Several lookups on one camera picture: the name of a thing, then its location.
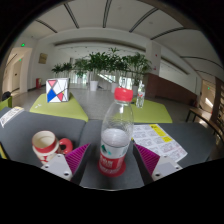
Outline red and white mug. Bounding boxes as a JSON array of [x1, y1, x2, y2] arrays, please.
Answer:
[[31, 130, 74, 164]]

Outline black chair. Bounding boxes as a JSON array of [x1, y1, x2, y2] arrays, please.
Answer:
[[1, 90, 13, 101]]

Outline brown framed wall picture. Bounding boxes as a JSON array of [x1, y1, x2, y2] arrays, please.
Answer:
[[38, 52, 49, 65]]

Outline wooden shelf unit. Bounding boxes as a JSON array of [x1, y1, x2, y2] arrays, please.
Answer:
[[214, 78, 224, 134]]

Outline long wooden bench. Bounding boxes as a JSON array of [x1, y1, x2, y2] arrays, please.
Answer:
[[185, 106, 224, 141]]

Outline group of potted plants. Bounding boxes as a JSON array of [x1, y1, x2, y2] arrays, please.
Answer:
[[51, 47, 153, 93]]

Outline printed sheet with yellow patches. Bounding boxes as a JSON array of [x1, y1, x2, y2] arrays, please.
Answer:
[[132, 123, 189, 163]]

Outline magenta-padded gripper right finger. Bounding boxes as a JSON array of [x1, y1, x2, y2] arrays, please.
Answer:
[[132, 143, 184, 186]]

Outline yellow chair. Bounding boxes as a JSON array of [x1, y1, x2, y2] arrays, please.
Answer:
[[0, 143, 8, 160]]

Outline white printed booklet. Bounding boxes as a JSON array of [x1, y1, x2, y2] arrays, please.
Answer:
[[0, 106, 25, 129]]

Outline white cube with coloured triangles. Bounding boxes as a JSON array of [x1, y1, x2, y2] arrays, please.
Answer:
[[45, 77, 71, 104]]

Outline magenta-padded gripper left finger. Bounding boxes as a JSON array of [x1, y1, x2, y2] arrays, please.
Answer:
[[40, 143, 92, 185]]

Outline green chair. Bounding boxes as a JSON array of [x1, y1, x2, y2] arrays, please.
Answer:
[[0, 95, 14, 112]]

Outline red-capped clear water bottle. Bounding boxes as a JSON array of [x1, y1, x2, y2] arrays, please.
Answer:
[[97, 87, 135, 177]]

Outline green table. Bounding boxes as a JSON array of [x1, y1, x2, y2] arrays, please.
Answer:
[[29, 92, 90, 123], [128, 98, 174, 124]]

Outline small clear plastic bottle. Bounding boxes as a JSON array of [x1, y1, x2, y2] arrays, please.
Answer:
[[135, 83, 146, 109]]

